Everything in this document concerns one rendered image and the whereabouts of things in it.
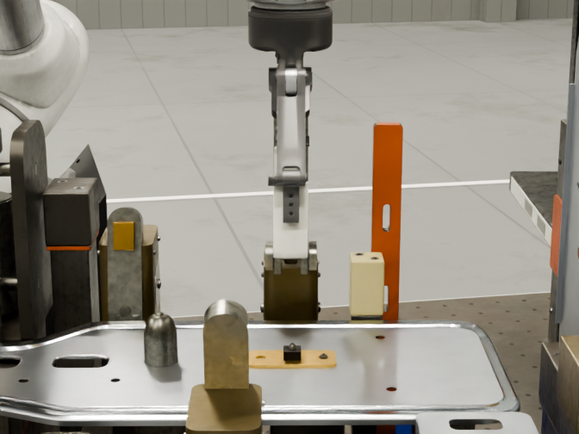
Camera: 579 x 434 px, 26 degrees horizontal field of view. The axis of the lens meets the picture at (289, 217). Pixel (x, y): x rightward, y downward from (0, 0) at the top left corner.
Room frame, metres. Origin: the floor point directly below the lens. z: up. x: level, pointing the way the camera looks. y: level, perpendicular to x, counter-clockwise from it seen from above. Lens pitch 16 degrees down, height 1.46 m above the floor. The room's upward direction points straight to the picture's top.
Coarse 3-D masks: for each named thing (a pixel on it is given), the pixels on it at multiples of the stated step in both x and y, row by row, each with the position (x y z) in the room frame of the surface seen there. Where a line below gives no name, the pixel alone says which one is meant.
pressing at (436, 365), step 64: (192, 320) 1.22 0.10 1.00; (256, 320) 1.22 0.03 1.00; (320, 320) 1.22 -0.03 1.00; (384, 320) 1.22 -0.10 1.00; (448, 320) 1.22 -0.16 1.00; (0, 384) 1.06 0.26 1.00; (64, 384) 1.06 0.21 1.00; (128, 384) 1.06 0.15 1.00; (192, 384) 1.06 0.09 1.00; (320, 384) 1.06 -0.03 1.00; (384, 384) 1.06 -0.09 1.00; (448, 384) 1.06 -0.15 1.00; (512, 384) 1.08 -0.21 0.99
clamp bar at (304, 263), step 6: (276, 120) 1.27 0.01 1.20; (306, 120) 1.27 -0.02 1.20; (276, 126) 1.27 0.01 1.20; (306, 126) 1.27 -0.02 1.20; (306, 132) 1.27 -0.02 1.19; (276, 144) 1.27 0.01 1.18; (306, 150) 1.27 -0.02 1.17; (306, 156) 1.27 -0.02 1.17; (306, 162) 1.27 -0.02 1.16; (306, 168) 1.27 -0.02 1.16; (276, 264) 1.25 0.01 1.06; (306, 264) 1.25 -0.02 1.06; (276, 270) 1.25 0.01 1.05; (306, 270) 1.25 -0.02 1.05
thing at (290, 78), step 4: (288, 68) 1.08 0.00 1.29; (292, 68) 1.08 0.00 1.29; (288, 72) 1.05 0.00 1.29; (292, 72) 1.05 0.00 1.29; (296, 72) 1.05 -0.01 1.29; (288, 76) 1.05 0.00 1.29; (292, 76) 1.05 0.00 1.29; (296, 76) 1.05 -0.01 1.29; (288, 80) 1.05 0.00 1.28; (292, 80) 1.05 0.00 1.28; (296, 80) 1.05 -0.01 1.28; (288, 84) 1.05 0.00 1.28; (292, 84) 1.05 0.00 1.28; (296, 84) 1.06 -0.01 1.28; (288, 88) 1.05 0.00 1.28; (292, 88) 1.05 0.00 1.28; (296, 88) 1.06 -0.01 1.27; (288, 92) 1.05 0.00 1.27; (292, 92) 1.05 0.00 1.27
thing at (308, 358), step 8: (256, 352) 1.13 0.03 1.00; (264, 352) 1.13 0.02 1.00; (272, 352) 1.13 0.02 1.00; (280, 352) 1.13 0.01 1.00; (288, 352) 1.11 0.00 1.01; (296, 352) 1.11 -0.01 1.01; (304, 352) 1.13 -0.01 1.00; (312, 352) 1.13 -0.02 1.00; (320, 352) 1.13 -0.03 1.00; (328, 352) 1.13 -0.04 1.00; (256, 360) 1.11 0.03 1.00; (264, 360) 1.11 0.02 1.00; (272, 360) 1.11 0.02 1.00; (280, 360) 1.11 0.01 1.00; (288, 360) 1.11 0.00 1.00; (296, 360) 1.11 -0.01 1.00; (304, 360) 1.11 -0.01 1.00; (312, 360) 1.11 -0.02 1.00; (320, 360) 1.11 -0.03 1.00; (328, 360) 1.11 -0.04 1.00
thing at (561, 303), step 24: (576, 72) 1.16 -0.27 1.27; (576, 96) 1.16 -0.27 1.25; (576, 120) 1.15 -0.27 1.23; (576, 144) 1.15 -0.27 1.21; (576, 168) 1.14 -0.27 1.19; (576, 192) 1.13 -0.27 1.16; (576, 216) 1.13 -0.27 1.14; (576, 240) 1.12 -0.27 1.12; (576, 264) 1.12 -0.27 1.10; (576, 288) 1.11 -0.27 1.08; (576, 312) 1.11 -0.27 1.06
